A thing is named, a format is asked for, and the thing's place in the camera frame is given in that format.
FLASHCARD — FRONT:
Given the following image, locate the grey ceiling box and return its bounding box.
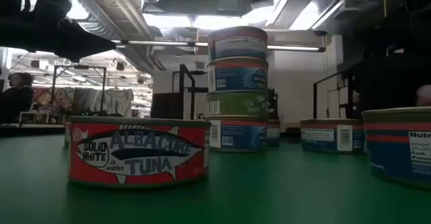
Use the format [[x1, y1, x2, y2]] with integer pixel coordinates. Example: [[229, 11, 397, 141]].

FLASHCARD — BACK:
[[217, 0, 244, 16]]

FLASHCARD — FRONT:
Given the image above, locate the green label seafood can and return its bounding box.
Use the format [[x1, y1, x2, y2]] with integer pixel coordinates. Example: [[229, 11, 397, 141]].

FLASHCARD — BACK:
[[205, 89, 269, 119]]

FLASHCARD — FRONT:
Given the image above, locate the green table mat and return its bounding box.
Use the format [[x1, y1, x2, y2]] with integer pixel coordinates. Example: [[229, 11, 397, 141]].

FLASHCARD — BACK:
[[0, 126, 431, 224]]

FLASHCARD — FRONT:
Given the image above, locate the black background frame stand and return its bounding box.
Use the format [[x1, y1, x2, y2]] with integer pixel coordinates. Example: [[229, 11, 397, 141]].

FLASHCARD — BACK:
[[50, 64, 108, 117]]

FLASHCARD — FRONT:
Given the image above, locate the long ceiling light bar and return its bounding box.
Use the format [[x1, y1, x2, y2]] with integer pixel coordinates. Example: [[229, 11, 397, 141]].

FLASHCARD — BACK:
[[110, 39, 326, 52]]

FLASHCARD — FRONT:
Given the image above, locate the red albacore tuna can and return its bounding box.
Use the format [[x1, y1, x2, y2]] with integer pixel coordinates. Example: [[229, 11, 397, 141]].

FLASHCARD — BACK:
[[68, 116, 212, 188]]

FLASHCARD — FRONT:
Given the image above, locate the white low bench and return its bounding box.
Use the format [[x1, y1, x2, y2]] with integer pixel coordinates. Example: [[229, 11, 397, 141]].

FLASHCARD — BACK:
[[18, 111, 51, 124]]

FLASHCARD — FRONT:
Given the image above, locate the colourful patchwork cloth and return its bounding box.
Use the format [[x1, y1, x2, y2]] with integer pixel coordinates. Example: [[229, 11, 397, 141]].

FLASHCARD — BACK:
[[32, 87, 75, 114]]

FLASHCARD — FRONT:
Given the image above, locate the black background panel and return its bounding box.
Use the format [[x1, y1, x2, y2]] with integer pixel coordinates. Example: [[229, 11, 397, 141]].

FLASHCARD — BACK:
[[150, 91, 185, 120]]

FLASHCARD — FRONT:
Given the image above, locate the person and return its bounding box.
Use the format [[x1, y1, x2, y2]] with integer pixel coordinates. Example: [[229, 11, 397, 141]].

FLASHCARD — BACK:
[[268, 87, 280, 120], [0, 71, 34, 124]]

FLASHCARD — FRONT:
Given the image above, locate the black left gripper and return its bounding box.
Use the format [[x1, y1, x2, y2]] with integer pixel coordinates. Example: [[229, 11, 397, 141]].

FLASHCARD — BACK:
[[0, 0, 117, 63]]

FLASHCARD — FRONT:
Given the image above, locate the silver ceiling duct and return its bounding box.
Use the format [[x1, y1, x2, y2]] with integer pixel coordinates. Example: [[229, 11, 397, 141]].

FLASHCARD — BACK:
[[46, 0, 162, 42]]

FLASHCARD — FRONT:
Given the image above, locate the white draped cloth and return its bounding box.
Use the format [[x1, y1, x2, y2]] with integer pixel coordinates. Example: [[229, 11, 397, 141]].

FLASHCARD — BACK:
[[73, 87, 135, 118]]

